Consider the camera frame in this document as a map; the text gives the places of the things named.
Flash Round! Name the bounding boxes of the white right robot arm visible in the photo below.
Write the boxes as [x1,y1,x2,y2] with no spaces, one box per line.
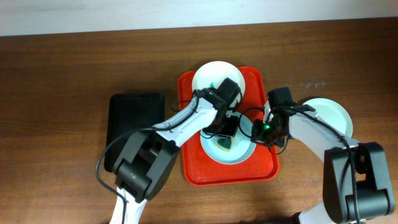
[250,87,396,224]

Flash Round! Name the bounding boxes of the red tray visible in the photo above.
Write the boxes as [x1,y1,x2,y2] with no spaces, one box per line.
[182,66,279,187]

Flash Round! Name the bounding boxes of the light blue plate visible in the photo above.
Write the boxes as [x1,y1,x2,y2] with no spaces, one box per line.
[200,112,256,165]

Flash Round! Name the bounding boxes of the cream plate with green mark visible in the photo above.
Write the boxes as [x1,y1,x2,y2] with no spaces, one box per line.
[192,61,246,110]

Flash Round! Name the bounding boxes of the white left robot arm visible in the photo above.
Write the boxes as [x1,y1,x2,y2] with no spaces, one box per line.
[111,78,242,224]

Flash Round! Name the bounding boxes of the yellow green sponge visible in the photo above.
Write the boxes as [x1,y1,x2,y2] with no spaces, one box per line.
[216,137,232,151]

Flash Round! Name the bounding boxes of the light green plate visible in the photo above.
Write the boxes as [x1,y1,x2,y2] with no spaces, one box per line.
[303,98,353,137]

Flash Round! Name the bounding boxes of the black tray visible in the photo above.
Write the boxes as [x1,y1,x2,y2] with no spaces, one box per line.
[103,93,165,174]

